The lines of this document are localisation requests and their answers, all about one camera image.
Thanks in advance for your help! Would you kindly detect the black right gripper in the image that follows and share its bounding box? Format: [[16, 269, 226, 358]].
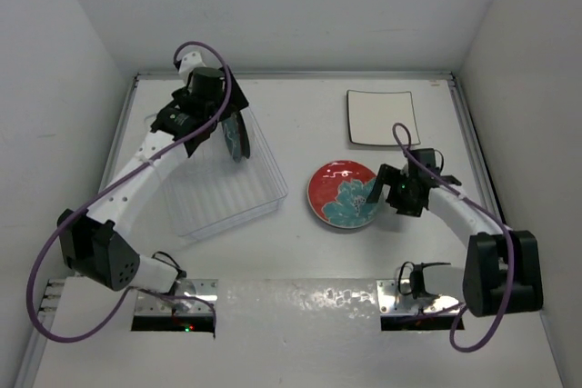
[[367, 164, 422, 217]]

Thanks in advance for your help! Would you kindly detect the white square plate black rim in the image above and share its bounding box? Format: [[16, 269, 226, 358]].
[[347, 138, 399, 150]]

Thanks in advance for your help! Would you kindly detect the dark blue round plate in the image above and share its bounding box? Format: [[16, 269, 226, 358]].
[[221, 113, 243, 163]]

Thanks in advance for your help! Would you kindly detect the metal base plate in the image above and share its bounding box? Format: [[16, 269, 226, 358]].
[[376, 279, 462, 317], [134, 279, 217, 316]]

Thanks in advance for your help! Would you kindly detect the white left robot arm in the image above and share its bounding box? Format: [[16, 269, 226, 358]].
[[57, 66, 248, 293]]

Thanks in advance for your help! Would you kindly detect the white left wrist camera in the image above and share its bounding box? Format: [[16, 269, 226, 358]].
[[174, 51, 206, 84]]

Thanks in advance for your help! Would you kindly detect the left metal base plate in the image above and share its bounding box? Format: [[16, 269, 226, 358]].
[[134, 279, 217, 316]]

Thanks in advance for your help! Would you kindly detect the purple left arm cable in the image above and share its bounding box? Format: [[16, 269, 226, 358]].
[[25, 41, 236, 343]]

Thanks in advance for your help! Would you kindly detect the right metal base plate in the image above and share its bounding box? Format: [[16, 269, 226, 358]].
[[376, 279, 462, 317]]

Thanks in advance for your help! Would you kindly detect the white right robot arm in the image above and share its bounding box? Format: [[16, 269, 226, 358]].
[[366, 148, 544, 317]]

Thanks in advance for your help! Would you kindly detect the clear plastic dish rack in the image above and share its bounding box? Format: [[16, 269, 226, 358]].
[[139, 107, 288, 246]]

